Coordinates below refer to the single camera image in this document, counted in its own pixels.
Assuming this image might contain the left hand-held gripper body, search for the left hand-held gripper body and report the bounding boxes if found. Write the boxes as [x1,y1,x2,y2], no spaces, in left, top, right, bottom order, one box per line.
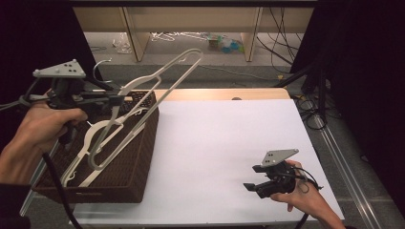
[32,58,97,111]

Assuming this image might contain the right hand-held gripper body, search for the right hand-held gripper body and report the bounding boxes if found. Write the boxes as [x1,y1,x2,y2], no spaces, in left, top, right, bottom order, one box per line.
[255,148,300,199]

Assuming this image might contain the brown woven basket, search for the brown woven basket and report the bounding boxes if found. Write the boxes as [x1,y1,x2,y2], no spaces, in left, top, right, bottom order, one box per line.
[32,90,160,204]

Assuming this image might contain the person's right hand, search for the person's right hand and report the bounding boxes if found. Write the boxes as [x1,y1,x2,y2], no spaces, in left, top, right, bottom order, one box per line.
[269,159,325,219]

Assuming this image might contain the person's left hand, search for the person's left hand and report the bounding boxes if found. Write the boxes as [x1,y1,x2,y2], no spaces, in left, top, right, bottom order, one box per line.
[13,90,89,155]

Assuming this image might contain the black metal stand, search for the black metal stand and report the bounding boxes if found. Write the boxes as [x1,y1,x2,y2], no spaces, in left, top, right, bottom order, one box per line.
[83,74,115,94]
[272,60,330,119]

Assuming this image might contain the white board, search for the white board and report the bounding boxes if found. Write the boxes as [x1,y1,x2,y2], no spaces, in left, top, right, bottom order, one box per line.
[70,98,346,227]

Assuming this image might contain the dark curtain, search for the dark curtain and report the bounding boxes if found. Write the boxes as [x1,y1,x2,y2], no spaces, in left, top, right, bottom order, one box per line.
[289,0,405,219]
[0,0,104,151]

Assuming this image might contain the clear plastic bag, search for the clear plastic bag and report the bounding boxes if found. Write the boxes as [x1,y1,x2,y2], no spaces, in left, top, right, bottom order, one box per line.
[112,31,132,54]

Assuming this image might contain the white hangers on floor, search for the white hangers on floor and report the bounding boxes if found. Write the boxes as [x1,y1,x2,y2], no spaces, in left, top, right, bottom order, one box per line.
[150,31,209,43]

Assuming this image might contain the pile of colourful plastic things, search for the pile of colourful plastic things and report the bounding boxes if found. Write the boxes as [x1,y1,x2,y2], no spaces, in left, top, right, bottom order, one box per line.
[207,33,245,54]

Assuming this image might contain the beige wooden shelf unit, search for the beige wooden shelf unit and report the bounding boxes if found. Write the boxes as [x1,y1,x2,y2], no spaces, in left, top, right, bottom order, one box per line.
[73,6,315,63]

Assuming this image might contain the person's dark sleeve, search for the person's dark sleeve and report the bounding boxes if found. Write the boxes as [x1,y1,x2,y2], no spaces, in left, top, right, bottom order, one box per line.
[0,182,32,229]

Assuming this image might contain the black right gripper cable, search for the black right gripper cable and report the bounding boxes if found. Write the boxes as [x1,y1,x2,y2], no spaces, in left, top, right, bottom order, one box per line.
[286,166,325,229]

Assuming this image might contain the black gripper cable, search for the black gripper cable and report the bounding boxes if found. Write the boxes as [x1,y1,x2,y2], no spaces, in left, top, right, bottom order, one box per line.
[42,152,84,229]
[286,166,325,229]

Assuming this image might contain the grey cable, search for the grey cable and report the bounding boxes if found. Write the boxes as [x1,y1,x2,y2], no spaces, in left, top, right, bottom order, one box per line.
[0,94,51,112]

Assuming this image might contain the coiled black floor cables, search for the coiled black floor cables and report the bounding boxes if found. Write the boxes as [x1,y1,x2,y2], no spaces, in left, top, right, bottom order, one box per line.
[293,94,342,131]

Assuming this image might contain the aluminium rail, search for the aluminium rail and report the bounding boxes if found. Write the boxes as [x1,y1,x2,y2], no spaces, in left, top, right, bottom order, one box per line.
[18,139,61,218]
[313,114,384,229]

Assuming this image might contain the thin white floor cable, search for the thin white floor cable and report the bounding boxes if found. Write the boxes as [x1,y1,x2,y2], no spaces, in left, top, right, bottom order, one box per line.
[199,64,279,82]

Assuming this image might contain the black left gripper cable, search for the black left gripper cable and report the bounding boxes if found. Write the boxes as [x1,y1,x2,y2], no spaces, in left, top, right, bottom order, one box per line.
[42,152,84,229]

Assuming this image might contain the black hanging cables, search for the black hanging cables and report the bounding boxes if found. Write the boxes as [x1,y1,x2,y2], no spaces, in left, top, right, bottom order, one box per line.
[255,7,304,74]

